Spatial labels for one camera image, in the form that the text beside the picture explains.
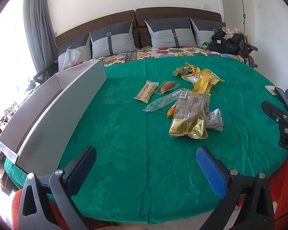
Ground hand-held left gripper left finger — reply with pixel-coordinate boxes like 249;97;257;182
19;146;97;230

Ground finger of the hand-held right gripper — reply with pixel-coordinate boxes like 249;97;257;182
273;87;288;115
262;101;288;125

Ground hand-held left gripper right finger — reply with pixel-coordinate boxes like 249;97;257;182
196;146;275;230

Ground grey cardboard box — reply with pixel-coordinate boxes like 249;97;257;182
0;59;108;172

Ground orange sausage stick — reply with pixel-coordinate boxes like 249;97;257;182
167;103;177;118

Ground long clear snack packet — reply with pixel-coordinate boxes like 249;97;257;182
143;89;183;113

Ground long yellow snack packet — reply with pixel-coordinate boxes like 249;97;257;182
184;62;202;75

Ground orange red blanket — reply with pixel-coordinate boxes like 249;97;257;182
12;153;288;230

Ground small white snack packet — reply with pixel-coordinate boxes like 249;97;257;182
205;108;224;132

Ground green patterned cloth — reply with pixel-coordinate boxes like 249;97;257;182
3;57;288;223

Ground gold brown snack packet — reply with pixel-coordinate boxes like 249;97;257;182
169;91;211;139

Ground yellow-edged peanut packet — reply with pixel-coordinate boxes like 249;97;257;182
181;69;225;95

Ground pile of black clothes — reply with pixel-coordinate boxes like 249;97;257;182
210;32;250;58

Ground beige floral cloth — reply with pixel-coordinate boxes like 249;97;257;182
221;26;243;39

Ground sausage in clear packet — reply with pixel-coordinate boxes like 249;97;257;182
154;81;180;95

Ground beige biscuit packet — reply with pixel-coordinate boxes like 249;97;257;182
134;80;157;103

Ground black chair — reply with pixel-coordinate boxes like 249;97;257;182
34;63;58;85

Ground grey two-tone pillow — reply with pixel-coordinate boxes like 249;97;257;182
144;17;197;48
58;34;92;69
190;18;227;48
89;20;138;59

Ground white plastic bag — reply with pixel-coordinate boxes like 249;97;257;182
62;48;81;69

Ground floral bedsheet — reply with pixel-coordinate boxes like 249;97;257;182
102;46;258;69

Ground grey curtain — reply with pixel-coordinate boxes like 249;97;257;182
25;0;59;77

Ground brown headboard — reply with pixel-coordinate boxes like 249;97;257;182
55;8;223;53

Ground black cable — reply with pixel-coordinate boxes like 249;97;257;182
123;51;136;63

